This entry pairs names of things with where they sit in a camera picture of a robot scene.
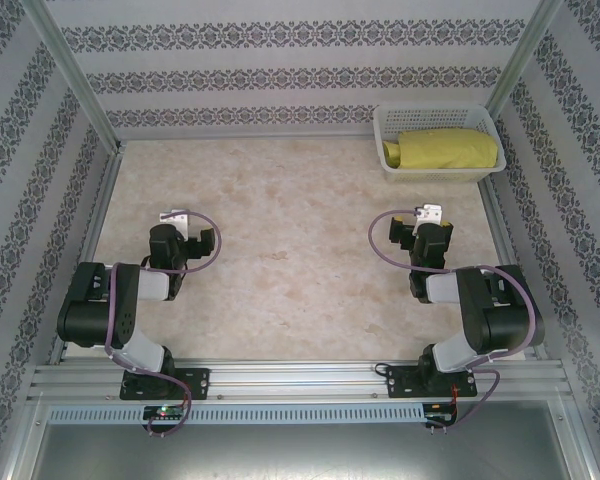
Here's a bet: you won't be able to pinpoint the yellow long pants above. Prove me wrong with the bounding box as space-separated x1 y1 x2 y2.
383 128 499 170

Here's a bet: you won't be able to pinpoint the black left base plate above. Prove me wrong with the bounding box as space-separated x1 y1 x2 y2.
119 367 212 401

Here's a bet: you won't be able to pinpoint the aluminium rear rail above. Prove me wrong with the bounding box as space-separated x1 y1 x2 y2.
118 130 381 144

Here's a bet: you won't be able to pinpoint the grey slotted cable duct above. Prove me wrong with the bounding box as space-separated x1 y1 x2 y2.
44 403 426 426

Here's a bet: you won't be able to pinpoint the grey metal panel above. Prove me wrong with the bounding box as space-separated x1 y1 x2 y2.
9 424 596 480

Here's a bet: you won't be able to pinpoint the small circuit board red wire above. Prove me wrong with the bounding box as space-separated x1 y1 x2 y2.
426 402 459 424

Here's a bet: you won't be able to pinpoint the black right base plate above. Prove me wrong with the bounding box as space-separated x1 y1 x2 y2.
385 364 479 400

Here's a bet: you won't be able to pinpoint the aluminium mounting rail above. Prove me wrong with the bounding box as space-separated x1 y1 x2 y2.
27 363 574 401

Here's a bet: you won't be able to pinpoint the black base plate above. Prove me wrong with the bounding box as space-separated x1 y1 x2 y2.
119 367 212 401
385 364 479 400

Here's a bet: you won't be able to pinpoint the aluminium frame post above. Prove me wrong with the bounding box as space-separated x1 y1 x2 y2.
24 0 127 154
483 0 576 124

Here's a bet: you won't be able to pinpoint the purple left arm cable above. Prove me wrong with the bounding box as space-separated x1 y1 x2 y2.
104 211 225 437

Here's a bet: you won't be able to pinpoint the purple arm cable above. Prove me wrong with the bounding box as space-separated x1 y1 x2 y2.
104 211 225 437
368 208 539 429

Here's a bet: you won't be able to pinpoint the small circuit board green light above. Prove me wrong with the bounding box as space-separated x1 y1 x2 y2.
143 404 186 420

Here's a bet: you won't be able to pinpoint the white plastic mesh basket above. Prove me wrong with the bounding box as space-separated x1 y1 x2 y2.
372 104 507 184

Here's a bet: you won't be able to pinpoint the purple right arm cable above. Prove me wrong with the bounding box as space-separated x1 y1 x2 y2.
368 208 539 429

